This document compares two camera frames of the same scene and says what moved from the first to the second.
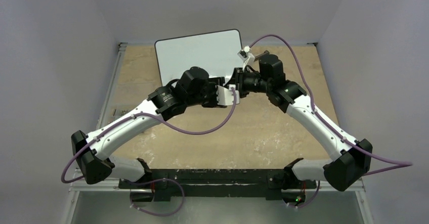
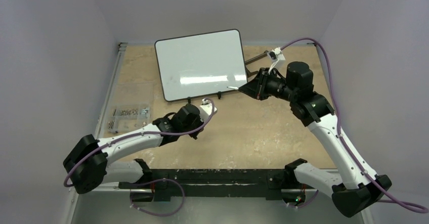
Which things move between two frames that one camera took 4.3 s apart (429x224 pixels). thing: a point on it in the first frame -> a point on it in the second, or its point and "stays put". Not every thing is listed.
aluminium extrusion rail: [111, 184] stays put
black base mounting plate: [162, 184] stays put
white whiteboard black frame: [217, 52] stays put
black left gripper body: [208, 97] -> [197, 122]
